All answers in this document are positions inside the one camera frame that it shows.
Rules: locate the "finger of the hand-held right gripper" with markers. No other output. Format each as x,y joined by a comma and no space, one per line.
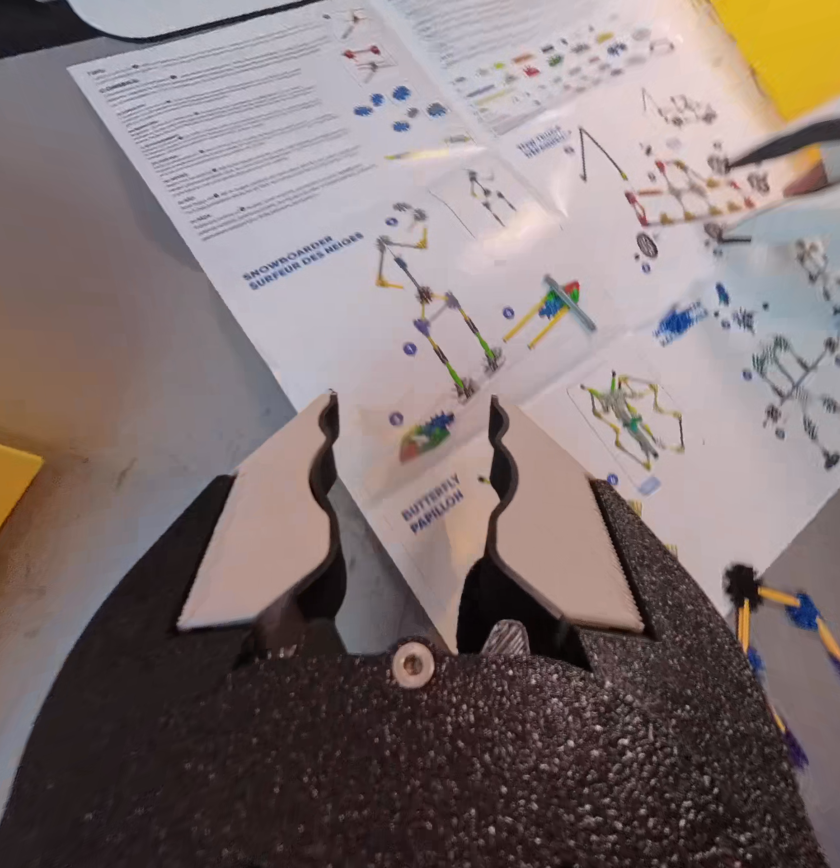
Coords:
806,203
826,122

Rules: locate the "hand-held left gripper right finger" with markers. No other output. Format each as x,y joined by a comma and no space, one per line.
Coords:
562,536

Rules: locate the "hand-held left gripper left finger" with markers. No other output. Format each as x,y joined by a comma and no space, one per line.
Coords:
257,529

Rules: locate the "yellow parts bin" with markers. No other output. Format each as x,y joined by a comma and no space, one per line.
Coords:
6,488
786,47

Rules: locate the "blue yellow toy rod model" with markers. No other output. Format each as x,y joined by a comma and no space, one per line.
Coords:
742,583

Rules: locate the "grey toy rod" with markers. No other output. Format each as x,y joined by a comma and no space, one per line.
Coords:
570,304

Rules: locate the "white instruction sheet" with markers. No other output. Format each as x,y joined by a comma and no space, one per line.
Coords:
291,169

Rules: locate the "grey desk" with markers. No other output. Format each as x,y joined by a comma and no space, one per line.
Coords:
121,305

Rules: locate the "white stand with wooden board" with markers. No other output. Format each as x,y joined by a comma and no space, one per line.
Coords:
155,17

